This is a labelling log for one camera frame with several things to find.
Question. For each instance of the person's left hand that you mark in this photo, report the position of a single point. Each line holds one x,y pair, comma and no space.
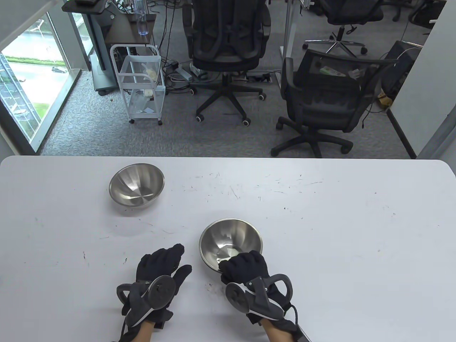
156,263

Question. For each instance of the person's right hand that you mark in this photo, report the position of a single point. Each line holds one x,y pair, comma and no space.
247,267

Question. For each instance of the person's right forearm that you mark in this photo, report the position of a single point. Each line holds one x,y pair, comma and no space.
278,331

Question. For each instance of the person's left forearm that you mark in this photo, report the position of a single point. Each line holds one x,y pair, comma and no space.
144,333

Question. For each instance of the black mesh office chair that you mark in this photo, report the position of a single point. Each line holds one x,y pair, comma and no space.
320,103

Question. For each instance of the black power strip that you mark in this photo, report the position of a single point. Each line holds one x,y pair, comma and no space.
260,77

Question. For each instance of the white rolling cart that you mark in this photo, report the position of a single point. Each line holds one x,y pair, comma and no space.
123,76

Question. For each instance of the green and white packet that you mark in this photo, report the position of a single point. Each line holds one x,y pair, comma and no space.
331,70

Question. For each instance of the yellow object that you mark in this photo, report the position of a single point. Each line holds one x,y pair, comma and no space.
384,99

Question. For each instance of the black high-back office chair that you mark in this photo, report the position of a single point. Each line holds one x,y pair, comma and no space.
224,39

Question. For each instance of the window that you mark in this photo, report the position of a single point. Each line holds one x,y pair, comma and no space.
32,71

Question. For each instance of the brown side table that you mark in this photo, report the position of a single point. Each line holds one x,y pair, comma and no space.
123,30

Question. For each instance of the clear water bottle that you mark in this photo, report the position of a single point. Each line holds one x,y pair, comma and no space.
142,25

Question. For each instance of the white desk leg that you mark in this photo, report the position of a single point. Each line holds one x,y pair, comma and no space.
289,25

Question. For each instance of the black computer tower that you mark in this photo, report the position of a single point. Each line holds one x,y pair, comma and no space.
399,67

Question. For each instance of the black chair with chrome base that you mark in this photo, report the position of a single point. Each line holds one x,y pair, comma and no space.
351,14

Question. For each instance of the grey pedestal stand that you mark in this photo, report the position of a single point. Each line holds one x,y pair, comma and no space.
101,53

